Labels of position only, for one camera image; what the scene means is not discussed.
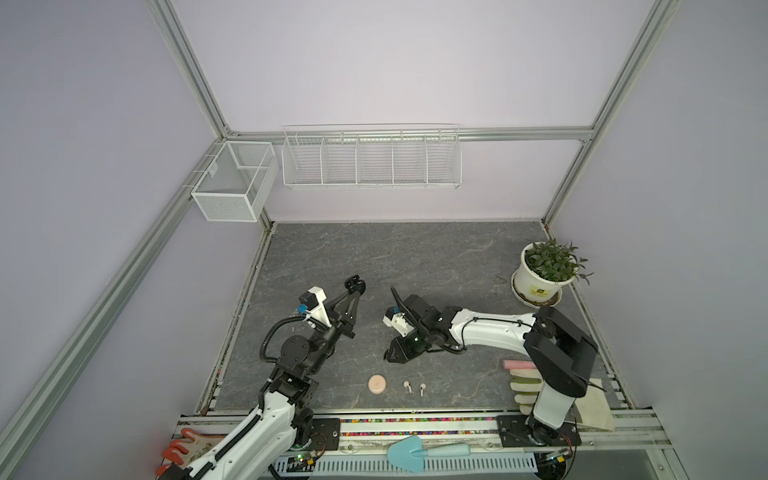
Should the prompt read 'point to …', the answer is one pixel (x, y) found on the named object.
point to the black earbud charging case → (353, 284)
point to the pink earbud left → (406, 383)
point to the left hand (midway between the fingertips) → (358, 295)
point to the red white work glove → (185, 450)
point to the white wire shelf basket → (372, 156)
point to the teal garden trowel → (408, 453)
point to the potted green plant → (545, 267)
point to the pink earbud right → (422, 387)
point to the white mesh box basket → (240, 178)
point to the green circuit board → (300, 463)
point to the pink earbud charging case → (376, 384)
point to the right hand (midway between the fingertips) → (392, 360)
